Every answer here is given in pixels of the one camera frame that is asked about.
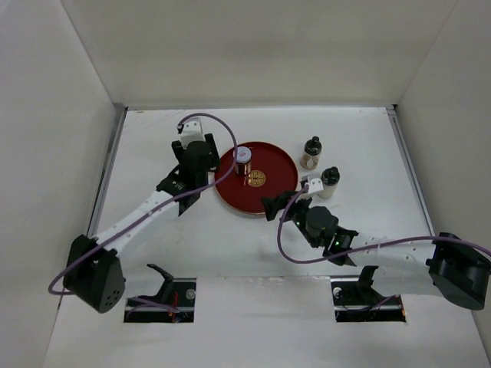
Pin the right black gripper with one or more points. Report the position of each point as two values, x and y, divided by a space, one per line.
273 205

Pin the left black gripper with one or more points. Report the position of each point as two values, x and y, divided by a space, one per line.
214 160

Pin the brown spice bottle black cap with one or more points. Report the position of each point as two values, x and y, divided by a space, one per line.
311 153

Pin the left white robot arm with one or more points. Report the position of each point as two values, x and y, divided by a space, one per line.
94 272

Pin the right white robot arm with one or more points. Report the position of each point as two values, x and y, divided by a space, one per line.
445 265

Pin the round red lacquer tray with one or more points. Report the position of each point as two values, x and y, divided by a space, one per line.
271 172

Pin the white spice bottle black cap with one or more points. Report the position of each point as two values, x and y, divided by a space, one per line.
330 178

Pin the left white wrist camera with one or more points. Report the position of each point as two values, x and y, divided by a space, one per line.
189 131

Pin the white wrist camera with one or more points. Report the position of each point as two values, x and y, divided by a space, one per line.
312 186
189 131

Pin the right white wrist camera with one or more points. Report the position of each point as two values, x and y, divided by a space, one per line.
312 186

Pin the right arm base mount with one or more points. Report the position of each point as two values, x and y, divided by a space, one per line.
355 301

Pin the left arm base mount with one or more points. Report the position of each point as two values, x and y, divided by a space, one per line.
173 303

